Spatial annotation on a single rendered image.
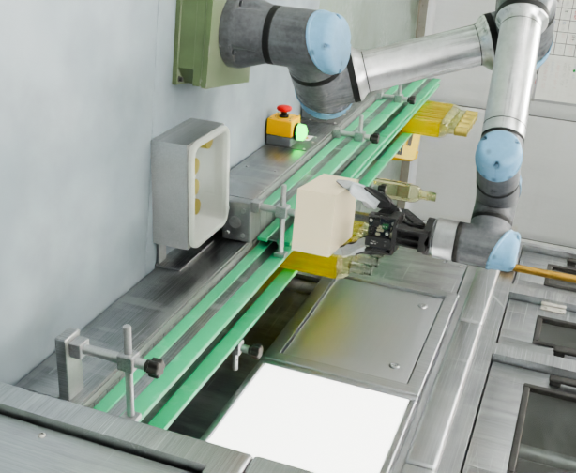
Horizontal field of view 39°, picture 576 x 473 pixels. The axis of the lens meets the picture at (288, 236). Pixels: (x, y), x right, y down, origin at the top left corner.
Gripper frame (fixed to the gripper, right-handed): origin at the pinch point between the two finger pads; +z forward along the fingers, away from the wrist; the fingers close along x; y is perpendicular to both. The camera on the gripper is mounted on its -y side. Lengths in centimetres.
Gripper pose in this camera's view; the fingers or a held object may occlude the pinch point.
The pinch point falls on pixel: (333, 215)
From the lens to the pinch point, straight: 159.3
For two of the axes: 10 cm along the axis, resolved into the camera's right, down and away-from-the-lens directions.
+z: -9.3, -1.9, 3.1
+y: -3.5, 2.4, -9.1
